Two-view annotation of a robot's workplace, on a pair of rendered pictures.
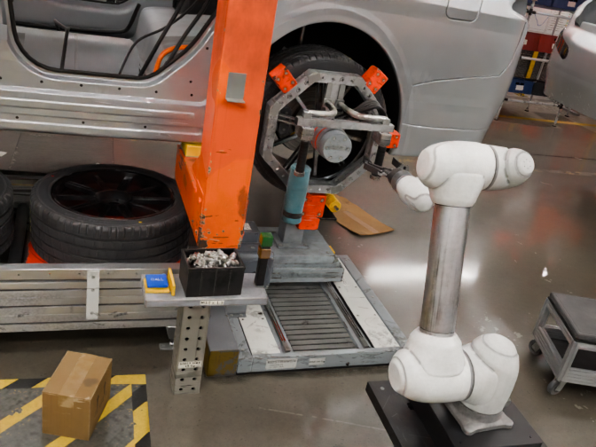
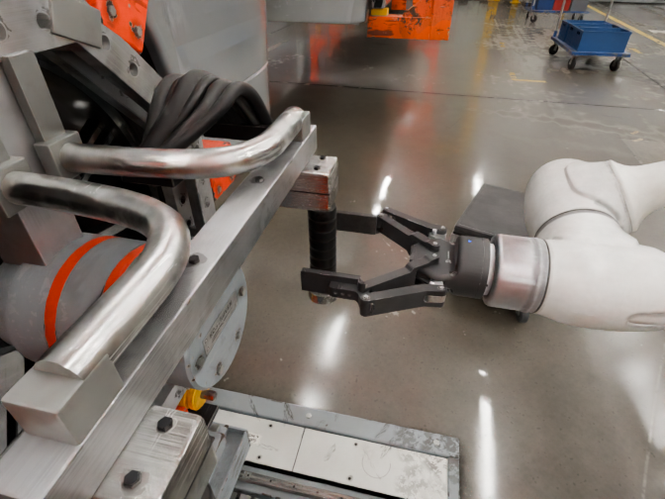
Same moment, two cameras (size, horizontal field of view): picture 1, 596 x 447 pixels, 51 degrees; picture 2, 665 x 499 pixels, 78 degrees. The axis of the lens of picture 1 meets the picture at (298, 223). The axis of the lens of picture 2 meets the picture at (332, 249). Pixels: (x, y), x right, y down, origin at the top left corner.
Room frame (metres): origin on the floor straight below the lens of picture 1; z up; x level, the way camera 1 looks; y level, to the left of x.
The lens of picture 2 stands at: (2.25, 0.07, 1.15)
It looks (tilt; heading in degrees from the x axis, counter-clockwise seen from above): 37 degrees down; 305
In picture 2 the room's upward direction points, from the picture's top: straight up
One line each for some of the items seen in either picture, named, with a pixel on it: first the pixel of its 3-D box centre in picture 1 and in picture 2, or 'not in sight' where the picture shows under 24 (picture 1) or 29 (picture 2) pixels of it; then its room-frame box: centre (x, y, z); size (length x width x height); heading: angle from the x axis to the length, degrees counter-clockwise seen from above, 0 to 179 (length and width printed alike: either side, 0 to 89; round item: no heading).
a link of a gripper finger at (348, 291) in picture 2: not in sight; (349, 297); (2.43, -0.22, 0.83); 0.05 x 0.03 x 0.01; 22
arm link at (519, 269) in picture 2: (403, 183); (509, 271); (2.30, -0.37, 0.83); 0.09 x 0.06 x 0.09; 112
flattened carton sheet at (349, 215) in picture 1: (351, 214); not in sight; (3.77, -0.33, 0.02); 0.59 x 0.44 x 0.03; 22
